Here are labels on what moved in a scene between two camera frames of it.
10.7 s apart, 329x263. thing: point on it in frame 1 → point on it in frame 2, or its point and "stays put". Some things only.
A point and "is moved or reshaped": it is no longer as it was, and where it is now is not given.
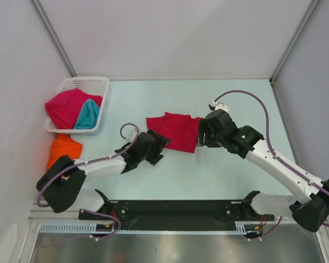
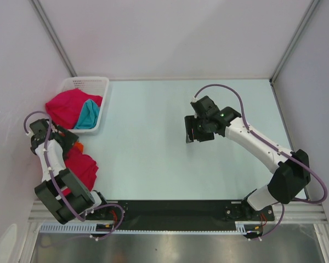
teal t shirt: x=88 y=115 stays put
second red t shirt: x=63 y=109 stays put
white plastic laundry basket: x=96 y=85 stays put
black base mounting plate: x=175 y=214 stays put
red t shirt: x=181 y=130 is moved or reshaped
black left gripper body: x=155 y=148 → x=68 y=140
